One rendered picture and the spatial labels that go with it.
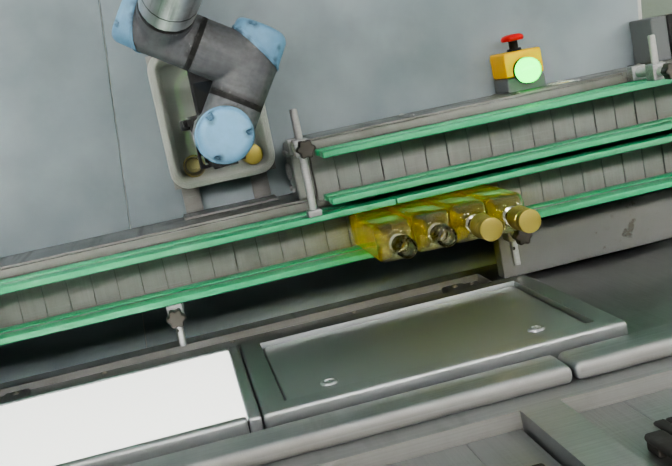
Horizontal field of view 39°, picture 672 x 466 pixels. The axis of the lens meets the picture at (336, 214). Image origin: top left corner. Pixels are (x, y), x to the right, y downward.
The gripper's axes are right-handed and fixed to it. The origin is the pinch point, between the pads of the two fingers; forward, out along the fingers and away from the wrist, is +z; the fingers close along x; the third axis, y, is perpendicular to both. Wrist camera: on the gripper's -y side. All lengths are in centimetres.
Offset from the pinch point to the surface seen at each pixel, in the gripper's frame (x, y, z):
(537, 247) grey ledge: 49, 34, -7
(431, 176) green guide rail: 31.0, 16.7, -15.5
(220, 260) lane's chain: -4.0, 22.6, -7.3
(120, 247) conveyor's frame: -18.6, 16.6, -7.3
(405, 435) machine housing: 10, 37, -61
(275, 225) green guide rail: 5.3, 18.0, -15.6
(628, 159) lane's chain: 68, 23, -7
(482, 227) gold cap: 31, 22, -35
